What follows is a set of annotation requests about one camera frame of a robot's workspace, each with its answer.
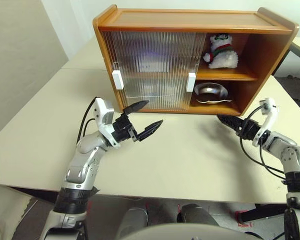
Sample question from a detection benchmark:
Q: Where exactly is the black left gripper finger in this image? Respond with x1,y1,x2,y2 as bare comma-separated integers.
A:
122,100,150,117
137,119,164,143

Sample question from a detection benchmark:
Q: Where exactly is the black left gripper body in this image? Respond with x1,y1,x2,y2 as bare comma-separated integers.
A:
113,113,141,145

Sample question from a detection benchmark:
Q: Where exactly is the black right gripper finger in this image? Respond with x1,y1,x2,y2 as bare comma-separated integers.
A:
217,117,244,137
216,114,246,127

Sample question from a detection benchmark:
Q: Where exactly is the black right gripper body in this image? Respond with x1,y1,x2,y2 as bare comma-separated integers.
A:
240,118,263,144

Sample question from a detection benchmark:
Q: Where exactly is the clear ribbed sliding door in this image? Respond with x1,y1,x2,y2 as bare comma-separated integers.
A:
101,31,203,112
107,31,207,113

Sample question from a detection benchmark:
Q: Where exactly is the shiny steel bowl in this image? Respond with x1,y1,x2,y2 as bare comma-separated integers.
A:
193,82,234,105

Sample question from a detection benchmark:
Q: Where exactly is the white plush toy red scarf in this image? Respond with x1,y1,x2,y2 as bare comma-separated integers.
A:
202,33,239,70

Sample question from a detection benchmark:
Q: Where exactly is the brown wooden cabinet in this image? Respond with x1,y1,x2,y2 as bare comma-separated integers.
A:
92,4,300,117

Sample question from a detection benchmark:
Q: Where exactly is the black table leg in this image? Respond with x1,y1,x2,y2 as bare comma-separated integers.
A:
236,202,290,224

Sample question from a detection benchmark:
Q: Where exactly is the dark grey rounded shell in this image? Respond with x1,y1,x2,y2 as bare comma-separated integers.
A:
176,203,220,227
118,206,149,235

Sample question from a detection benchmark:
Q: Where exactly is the light grey robot torso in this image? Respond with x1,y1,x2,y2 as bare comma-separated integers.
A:
113,223,266,240

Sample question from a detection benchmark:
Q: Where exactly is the beige partition panel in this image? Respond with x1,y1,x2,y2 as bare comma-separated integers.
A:
0,0,71,144

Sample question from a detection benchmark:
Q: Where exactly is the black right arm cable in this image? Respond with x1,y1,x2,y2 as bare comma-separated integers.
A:
239,104,289,181

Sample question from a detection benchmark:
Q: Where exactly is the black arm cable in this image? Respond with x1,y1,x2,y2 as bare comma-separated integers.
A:
239,104,289,181
76,97,99,145

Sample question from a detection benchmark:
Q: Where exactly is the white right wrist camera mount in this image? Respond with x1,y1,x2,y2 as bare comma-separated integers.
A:
251,97,280,148

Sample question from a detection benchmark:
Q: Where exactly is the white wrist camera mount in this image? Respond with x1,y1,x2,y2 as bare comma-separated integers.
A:
92,97,121,150
251,97,280,148

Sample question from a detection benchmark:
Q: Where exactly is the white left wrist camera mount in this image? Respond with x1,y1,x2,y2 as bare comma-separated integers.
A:
92,97,121,150

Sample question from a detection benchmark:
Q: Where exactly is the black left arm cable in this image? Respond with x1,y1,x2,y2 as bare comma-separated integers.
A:
76,97,99,145

